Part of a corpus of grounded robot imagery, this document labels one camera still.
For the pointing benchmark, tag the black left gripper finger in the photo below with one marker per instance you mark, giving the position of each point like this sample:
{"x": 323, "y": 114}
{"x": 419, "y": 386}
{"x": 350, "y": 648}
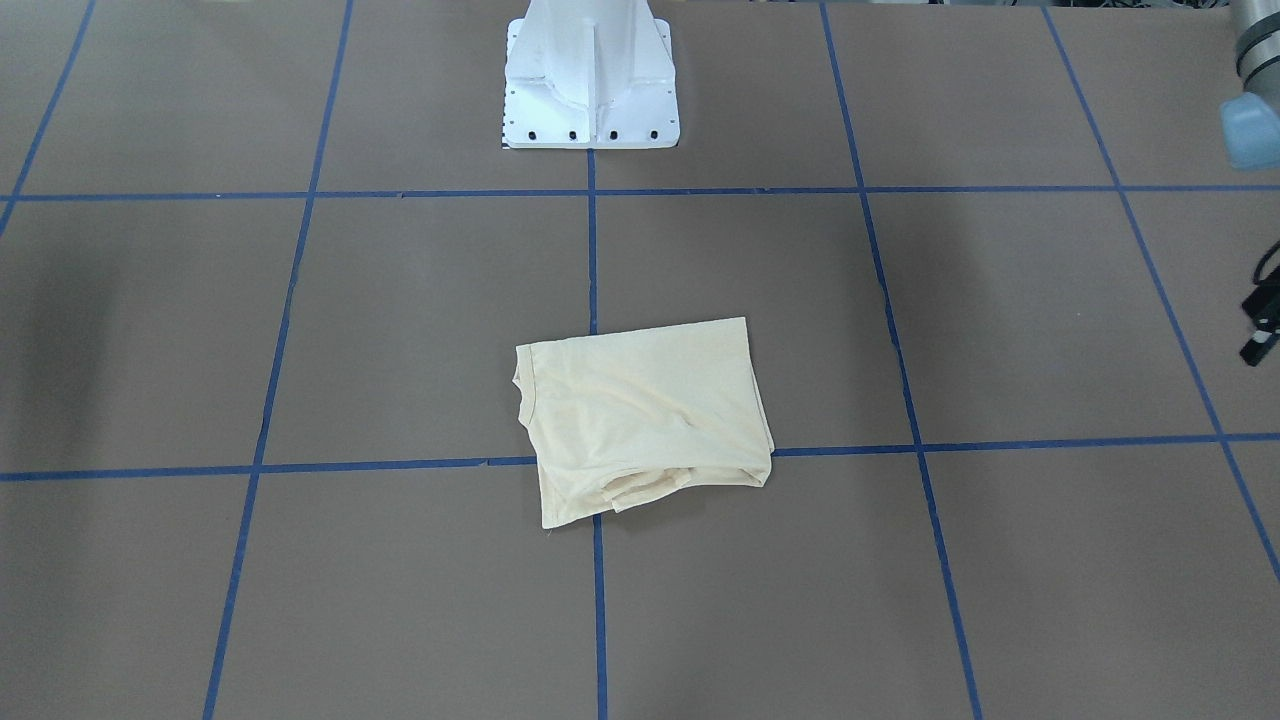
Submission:
{"x": 1263, "y": 311}

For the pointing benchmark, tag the beige long-sleeve printed shirt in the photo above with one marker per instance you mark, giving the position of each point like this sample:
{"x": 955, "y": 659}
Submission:
{"x": 623, "y": 419}

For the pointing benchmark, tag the silver grey blue left arm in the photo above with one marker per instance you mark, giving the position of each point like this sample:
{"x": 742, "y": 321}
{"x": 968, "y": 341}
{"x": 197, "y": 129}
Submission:
{"x": 1250, "y": 130}

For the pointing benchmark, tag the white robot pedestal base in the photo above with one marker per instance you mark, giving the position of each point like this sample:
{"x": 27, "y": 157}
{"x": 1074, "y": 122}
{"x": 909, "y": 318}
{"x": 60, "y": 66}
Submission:
{"x": 590, "y": 75}

